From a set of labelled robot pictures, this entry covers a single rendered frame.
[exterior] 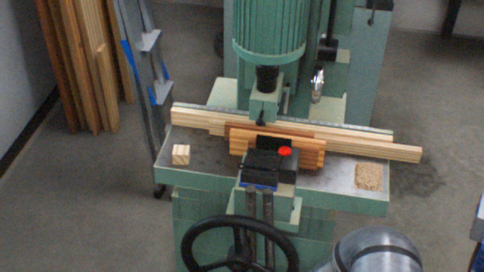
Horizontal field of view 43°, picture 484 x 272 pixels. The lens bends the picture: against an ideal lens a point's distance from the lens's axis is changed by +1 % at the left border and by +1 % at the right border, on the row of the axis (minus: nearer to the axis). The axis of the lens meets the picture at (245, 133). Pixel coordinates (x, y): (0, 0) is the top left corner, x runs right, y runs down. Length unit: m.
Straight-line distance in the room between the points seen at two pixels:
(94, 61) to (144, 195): 0.66
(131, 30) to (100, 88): 0.78
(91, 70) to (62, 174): 0.50
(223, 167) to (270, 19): 0.43
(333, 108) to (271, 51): 0.61
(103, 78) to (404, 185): 1.48
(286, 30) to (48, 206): 1.71
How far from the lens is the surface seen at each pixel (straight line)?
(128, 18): 2.23
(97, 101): 3.05
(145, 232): 2.62
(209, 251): 1.77
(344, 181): 1.56
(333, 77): 1.69
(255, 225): 1.37
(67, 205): 2.79
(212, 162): 1.58
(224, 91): 1.99
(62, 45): 2.89
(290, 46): 1.40
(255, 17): 1.34
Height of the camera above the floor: 1.97
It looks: 40 degrees down
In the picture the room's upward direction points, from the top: 2 degrees clockwise
